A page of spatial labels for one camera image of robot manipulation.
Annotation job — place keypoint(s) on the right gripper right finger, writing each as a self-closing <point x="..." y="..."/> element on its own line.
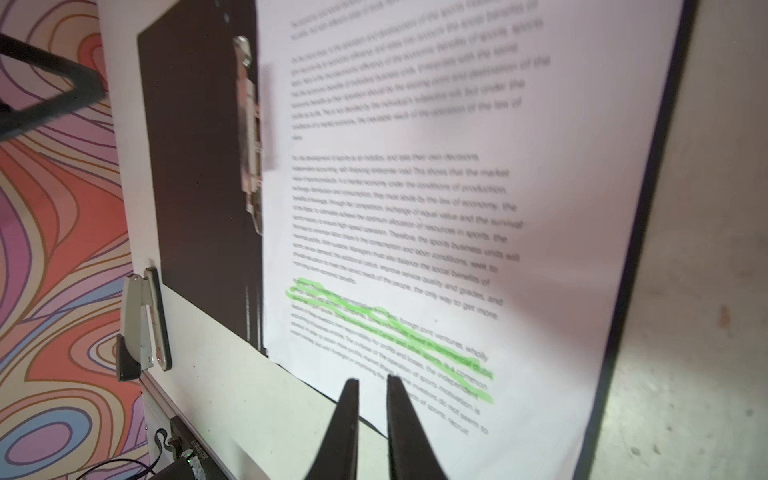
<point x="409" y="451"/>

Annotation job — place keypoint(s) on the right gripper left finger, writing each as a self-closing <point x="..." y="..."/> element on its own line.
<point x="337" y="456"/>

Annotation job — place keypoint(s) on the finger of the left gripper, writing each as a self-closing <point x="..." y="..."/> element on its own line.
<point x="38" y="87"/>

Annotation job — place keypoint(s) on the blue file folder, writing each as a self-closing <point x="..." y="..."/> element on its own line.
<point x="198" y="180"/>

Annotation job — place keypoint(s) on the stack of printed papers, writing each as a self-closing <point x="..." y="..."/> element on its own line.
<point x="456" y="210"/>

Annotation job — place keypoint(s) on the black grey stapler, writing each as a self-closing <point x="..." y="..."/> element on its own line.
<point x="142" y="341"/>

